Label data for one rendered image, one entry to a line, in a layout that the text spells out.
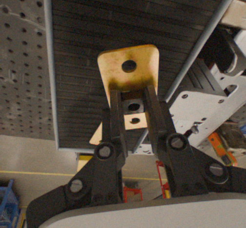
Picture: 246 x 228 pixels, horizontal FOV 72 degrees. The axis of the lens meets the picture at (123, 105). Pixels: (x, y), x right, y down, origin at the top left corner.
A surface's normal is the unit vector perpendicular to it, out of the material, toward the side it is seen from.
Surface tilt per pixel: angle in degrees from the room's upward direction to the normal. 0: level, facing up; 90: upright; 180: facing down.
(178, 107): 0
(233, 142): 90
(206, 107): 0
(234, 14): 0
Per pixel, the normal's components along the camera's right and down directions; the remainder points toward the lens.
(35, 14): 0.07, 0.74
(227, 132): 0.24, -0.66
